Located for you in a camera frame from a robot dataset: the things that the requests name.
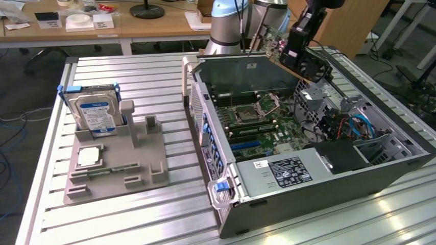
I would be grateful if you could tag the silver drive cage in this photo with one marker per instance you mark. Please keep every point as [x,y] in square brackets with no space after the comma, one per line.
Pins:
[384,143]

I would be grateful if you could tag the plain white box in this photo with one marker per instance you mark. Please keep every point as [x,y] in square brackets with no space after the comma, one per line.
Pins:
[101,24]

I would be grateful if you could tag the grey power supply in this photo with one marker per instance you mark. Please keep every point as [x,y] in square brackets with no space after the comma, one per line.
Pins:
[259,178]

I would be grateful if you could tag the brown cardboard box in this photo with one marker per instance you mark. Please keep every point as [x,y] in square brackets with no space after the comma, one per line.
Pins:
[204,7]

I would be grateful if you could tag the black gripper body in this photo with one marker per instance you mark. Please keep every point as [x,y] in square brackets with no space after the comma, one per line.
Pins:
[325,3]

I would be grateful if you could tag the black chair base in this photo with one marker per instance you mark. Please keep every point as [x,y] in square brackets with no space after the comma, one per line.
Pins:
[44,54]

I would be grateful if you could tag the white paper stack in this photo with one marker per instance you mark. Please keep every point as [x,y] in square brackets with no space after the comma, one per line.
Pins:
[197,24]

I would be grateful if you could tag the grey parts rack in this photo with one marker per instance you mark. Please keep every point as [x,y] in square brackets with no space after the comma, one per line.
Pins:
[136,158]

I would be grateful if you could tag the tall blue rear latch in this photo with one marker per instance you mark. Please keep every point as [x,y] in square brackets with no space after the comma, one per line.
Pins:
[205,126]

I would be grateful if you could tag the blue expansion slot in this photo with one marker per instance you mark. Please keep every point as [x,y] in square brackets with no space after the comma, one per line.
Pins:
[245,145]

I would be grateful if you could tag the CPU socket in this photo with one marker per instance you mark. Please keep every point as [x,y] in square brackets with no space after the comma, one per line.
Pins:
[245,113]

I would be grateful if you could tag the white desk frame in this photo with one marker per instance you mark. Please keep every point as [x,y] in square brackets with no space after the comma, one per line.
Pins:
[427,58]

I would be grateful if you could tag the wooden desk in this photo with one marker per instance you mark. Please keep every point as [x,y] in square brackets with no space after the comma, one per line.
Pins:
[40,34]

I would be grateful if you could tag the wooden cabinet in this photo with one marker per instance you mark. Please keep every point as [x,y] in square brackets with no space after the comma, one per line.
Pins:
[357,25]

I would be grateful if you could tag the silver CPU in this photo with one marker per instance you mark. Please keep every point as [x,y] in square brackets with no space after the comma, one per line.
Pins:
[88,155]

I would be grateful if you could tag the black drive box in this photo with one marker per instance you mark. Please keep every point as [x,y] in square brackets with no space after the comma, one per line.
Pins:
[344,155]

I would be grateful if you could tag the perforated metal disk bay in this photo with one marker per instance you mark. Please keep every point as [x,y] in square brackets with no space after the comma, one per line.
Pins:
[311,97]

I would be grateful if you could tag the green RAM stick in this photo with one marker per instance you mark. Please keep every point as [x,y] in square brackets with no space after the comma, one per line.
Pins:
[101,171]

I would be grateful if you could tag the black round lamp base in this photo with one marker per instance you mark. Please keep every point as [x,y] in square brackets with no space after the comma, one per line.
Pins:
[147,12]

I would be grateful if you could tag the beige tape roll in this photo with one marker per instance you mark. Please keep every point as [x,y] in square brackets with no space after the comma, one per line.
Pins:
[64,3]

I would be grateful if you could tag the red package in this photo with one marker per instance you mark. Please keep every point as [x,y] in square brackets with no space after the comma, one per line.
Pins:
[105,8]

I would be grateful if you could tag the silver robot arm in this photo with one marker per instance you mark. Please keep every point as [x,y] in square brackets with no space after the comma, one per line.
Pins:
[224,33]

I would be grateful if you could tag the white box with black lid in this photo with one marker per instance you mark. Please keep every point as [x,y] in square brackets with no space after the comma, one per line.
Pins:
[49,24]

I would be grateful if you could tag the blue case release latch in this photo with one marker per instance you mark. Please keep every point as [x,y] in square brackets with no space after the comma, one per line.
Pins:
[221,186]

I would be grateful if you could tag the blue slot cover latch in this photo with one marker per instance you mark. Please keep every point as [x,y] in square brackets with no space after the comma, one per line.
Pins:
[221,168]
[219,158]

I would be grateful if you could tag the green motherboard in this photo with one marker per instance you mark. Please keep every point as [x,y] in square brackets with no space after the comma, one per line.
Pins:
[252,153]

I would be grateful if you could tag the dark grey pouch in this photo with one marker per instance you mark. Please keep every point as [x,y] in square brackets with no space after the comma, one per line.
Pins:
[89,8]

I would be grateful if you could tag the black equipment stand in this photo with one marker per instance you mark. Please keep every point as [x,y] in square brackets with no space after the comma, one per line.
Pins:
[408,74]

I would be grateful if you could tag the open black PC case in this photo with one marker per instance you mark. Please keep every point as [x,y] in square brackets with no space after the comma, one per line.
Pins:
[307,204]

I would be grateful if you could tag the clear plastic bag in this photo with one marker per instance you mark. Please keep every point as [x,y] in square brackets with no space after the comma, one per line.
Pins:
[13,12]

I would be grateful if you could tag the hard disk with blue caddy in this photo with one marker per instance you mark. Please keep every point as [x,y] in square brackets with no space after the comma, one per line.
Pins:
[95,114]

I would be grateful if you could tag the white paper card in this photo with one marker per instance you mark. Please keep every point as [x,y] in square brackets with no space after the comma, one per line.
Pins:
[16,26]

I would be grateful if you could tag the black graphics card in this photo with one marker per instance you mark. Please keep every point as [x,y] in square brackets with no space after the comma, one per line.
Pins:
[272,40]

